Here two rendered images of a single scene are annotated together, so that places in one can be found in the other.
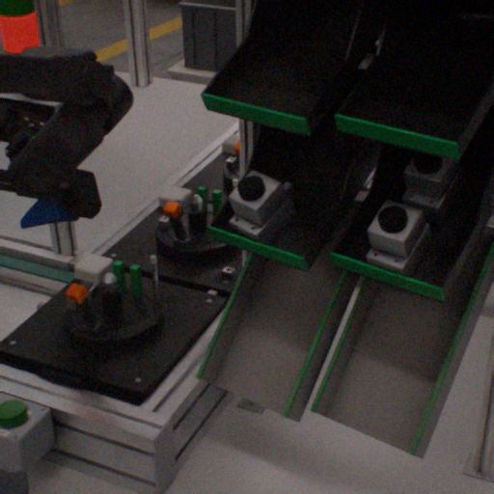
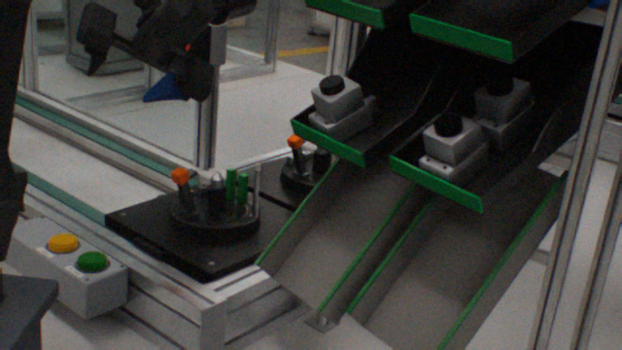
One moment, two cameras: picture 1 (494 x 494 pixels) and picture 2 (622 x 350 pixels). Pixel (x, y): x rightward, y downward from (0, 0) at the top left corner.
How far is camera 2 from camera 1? 0.27 m
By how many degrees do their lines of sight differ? 14
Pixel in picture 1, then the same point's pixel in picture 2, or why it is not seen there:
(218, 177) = not seen: hidden behind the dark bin
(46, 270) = not seen: hidden behind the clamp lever
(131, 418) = (192, 291)
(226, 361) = (289, 260)
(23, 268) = (164, 172)
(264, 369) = (320, 271)
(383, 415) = (415, 333)
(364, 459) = not seen: outside the picture
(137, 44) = (336, 50)
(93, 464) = (153, 330)
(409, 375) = (449, 301)
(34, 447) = (103, 297)
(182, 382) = (251, 276)
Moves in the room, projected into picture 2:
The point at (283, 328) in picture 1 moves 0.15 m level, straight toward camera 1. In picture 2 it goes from (346, 238) to (312, 294)
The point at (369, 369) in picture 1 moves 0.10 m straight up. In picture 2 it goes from (413, 289) to (426, 214)
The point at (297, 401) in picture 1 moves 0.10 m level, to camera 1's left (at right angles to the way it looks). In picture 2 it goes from (336, 300) to (257, 283)
